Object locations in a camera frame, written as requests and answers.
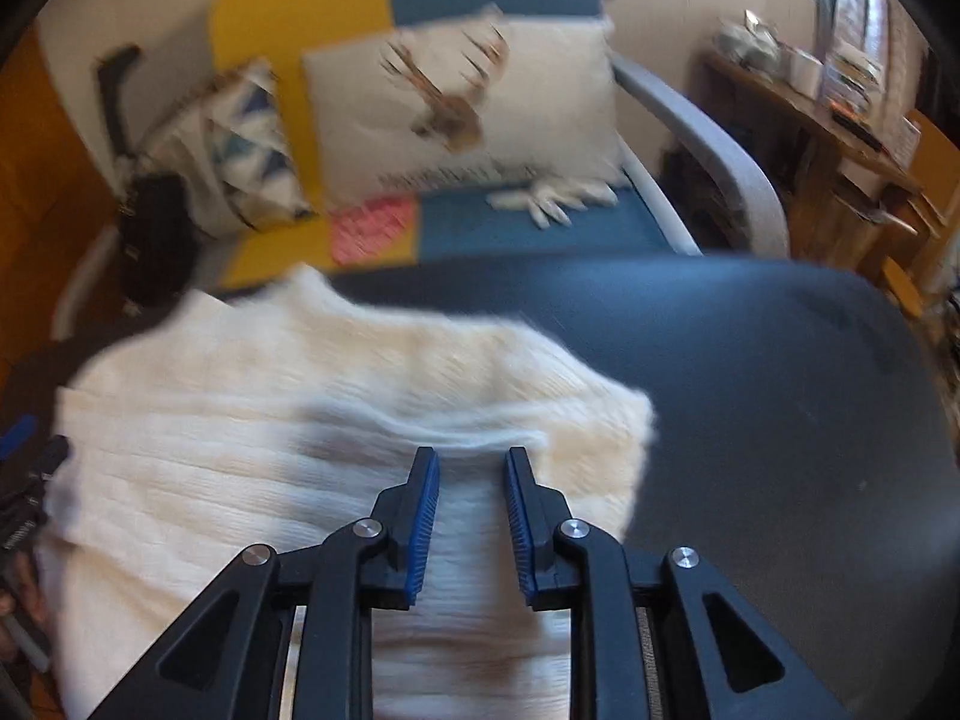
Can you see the wooden side table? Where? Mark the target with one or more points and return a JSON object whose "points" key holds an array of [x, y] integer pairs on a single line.
{"points": [[846, 204]]}

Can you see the deer print cushion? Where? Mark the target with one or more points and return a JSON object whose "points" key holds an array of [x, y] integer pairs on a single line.
{"points": [[484, 101]]}

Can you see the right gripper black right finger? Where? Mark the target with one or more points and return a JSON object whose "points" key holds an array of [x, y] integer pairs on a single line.
{"points": [[651, 636]]}

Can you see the black handbag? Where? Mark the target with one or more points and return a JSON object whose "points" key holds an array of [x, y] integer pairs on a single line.
{"points": [[156, 235]]}

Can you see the grey yellow blue sofa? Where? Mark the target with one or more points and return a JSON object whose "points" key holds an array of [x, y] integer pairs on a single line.
{"points": [[186, 43]]}

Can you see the red patterned cloth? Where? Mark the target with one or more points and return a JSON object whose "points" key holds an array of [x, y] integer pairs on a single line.
{"points": [[377, 232]]}

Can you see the wooden chair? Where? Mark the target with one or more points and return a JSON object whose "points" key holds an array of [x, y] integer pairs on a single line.
{"points": [[916, 265]]}

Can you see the black rolled mat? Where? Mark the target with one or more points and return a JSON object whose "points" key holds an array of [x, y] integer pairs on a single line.
{"points": [[111, 73]]}

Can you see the white glove on sofa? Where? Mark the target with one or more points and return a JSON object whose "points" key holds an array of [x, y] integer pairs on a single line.
{"points": [[547, 201]]}

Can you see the cream knitted sweater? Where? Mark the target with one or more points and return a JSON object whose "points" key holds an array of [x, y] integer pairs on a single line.
{"points": [[279, 418]]}

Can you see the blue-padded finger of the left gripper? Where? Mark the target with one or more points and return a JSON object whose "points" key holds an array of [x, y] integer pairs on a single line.
{"points": [[17, 435]]}

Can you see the geometric triangle pattern cushion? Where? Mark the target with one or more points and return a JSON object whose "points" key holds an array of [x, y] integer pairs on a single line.
{"points": [[227, 143]]}

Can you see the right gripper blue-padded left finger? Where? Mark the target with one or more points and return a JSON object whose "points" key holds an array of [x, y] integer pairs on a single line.
{"points": [[290, 632]]}

